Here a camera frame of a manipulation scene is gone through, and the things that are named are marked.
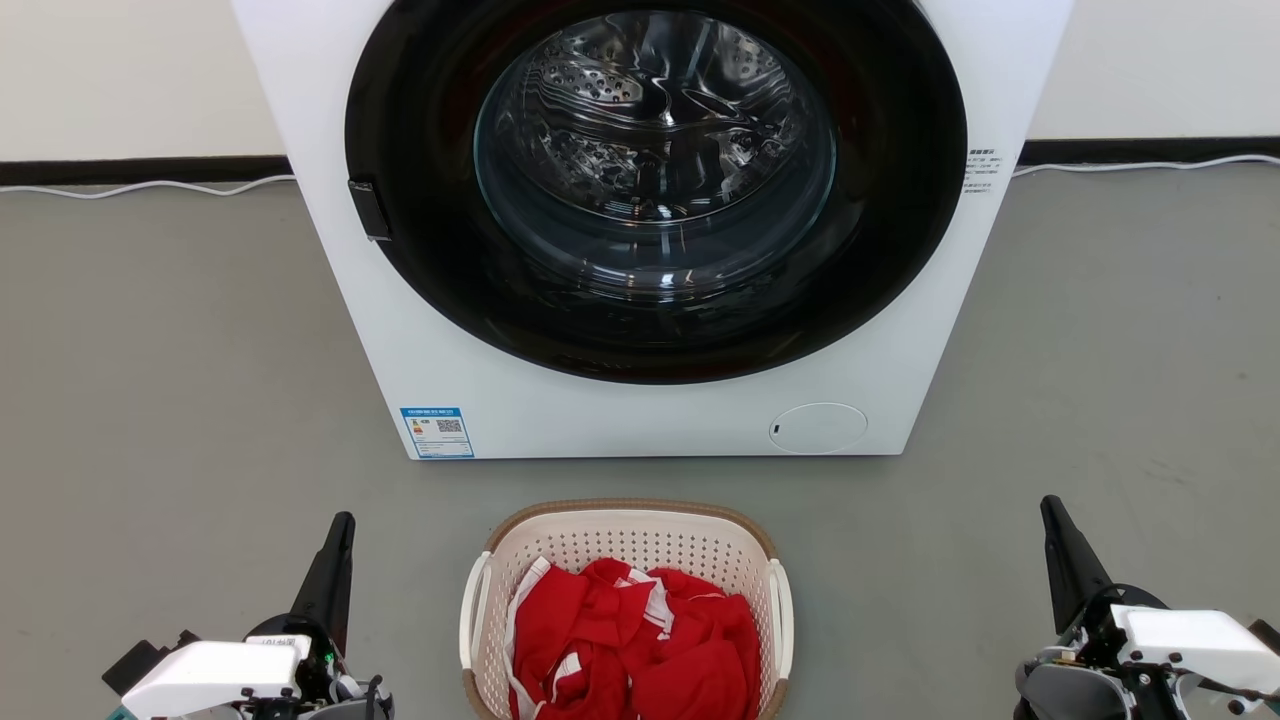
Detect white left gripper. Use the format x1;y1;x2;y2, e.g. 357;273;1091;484
120;512;396;720

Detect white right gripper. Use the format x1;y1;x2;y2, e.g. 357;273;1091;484
1015;495;1280;720

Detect beige perforated laundry basket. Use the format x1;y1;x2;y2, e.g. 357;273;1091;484
458;498;796;720

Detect red and white clothes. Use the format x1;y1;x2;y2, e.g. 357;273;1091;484
505;556;763;720

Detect blue energy label sticker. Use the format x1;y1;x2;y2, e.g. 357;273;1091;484
400;406;476;460

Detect round white filter cover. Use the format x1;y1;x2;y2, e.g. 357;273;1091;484
768;402;869;456

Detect round black glass washer door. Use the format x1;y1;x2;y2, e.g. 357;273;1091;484
344;0;969;386

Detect white front-load washing machine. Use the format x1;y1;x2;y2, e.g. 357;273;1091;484
230;0;1076;461

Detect steel washer drum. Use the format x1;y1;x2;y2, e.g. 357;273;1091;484
475;10;838;301

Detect black washer door handle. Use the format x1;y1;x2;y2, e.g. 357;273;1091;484
347;178;393;243

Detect white floor cable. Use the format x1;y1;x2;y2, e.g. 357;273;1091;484
0;174;297;201
1012;153;1280;179

